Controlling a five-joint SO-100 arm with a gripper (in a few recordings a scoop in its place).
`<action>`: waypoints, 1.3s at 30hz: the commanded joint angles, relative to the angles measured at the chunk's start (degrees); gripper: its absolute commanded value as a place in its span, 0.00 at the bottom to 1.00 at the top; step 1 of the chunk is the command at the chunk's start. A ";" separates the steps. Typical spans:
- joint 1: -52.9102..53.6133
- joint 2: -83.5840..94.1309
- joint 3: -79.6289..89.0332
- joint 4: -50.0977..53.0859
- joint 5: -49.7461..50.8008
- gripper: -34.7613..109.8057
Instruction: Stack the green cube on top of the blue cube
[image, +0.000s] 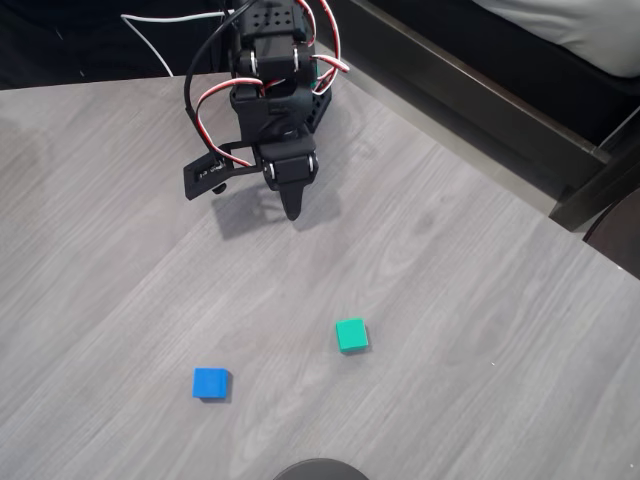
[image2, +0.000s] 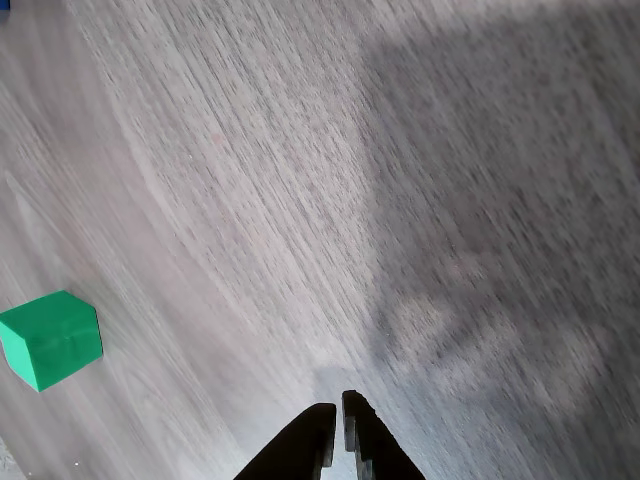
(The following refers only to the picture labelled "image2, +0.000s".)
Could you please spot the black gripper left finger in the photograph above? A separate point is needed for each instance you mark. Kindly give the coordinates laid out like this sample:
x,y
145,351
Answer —
x,y
305,445

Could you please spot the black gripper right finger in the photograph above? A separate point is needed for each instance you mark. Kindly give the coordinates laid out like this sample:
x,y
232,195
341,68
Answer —
x,y
377,450

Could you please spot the blue cube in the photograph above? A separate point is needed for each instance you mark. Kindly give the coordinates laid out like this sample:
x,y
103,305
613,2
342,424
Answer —
x,y
4,9

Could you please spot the green block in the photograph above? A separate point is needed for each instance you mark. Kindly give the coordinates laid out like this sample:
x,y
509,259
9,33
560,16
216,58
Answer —
x,y
55,340

